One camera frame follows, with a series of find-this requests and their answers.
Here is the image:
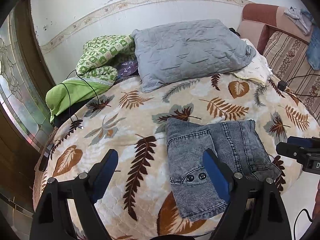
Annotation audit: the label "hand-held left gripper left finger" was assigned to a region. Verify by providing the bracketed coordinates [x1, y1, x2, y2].
[29, 149, 119, 240]

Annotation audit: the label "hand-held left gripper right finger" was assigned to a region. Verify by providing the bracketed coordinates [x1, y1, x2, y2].
[202, 149, 292, 240]

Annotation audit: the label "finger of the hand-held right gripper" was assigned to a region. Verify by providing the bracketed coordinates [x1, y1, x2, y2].
[287, 136, 320, 148]
[276, 142, 308, 161]

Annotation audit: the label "grey denim pants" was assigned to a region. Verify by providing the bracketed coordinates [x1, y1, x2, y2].
[165, 117, 282, 222]

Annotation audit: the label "person's right forearm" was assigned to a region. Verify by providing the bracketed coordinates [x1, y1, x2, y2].
[312, 187, 320, 222]

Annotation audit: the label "black flat device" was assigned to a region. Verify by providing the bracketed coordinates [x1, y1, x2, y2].
[38, 144, 55, 172]

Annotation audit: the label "leaf print blanket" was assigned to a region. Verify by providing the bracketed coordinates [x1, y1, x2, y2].
[32, 74, 320, 240]

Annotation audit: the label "cream floral pillow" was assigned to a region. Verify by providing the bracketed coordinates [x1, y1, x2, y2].
[230, 38, 274, 87]

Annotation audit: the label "striped floral cushion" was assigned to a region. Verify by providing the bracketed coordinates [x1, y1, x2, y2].
[261, 30, 320, 122]

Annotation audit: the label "blue jeans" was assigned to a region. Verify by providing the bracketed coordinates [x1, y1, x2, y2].
[301, 9, 320, 71]

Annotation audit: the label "purple cloth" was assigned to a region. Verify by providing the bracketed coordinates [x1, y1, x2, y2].
[117, 60, 139, 77]

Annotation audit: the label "green patterned quilt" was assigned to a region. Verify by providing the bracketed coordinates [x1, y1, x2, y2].
[45, 34, 137, 123]

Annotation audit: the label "wooden door with glass panel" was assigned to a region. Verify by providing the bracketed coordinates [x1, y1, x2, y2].
[0, 0, 57, 205]

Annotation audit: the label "grey white garment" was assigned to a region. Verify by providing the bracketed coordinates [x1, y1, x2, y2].
[284, 6, 313, 35]

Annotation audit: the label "grey quilted pillow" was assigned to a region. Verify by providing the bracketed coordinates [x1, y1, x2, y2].
[131, 19, 257, 93]

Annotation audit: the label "pink brown headboard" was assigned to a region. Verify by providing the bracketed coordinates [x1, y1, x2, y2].
[236, 3, 313, 55]

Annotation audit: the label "black cable with plug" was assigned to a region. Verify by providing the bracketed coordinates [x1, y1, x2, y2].
[284, 89, 320, 98]

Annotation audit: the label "black usb cable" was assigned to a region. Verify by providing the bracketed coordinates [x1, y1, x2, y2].
[61, 69, 106, 131]

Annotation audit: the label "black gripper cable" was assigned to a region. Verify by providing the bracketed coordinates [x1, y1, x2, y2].
[293, 208, 313, 240]

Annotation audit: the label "thin black cable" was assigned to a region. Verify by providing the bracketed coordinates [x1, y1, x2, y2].
[285, 70, 320, 83]

